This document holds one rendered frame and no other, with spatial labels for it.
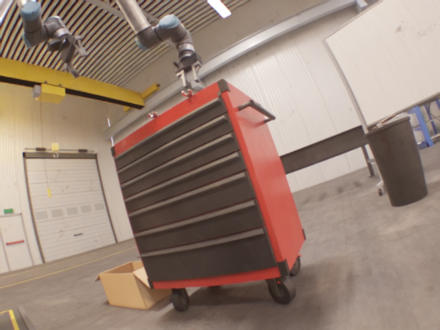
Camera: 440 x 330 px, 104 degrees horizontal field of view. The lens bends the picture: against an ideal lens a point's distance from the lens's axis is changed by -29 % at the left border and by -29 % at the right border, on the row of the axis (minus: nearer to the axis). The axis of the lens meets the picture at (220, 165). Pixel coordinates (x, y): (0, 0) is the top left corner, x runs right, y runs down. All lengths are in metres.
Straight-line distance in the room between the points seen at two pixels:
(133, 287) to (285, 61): 9.24
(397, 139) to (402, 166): 0.20
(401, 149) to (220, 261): 1.48
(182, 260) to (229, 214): 0.32
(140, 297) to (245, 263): 0.78
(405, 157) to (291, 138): 7.32
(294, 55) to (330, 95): 2.13
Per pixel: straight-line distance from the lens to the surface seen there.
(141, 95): 12.13
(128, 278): 1.53
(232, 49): 10.05
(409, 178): 1.95
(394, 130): 1.91
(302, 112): 9.06
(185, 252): 1.06
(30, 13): 1.17
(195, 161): 0.95
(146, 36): 1.24
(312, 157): 3.86
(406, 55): 2.90
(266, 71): 9.84
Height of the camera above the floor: 0.49
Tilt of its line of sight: 9 degrees up
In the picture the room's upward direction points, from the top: 18 degrees counter-clockwise
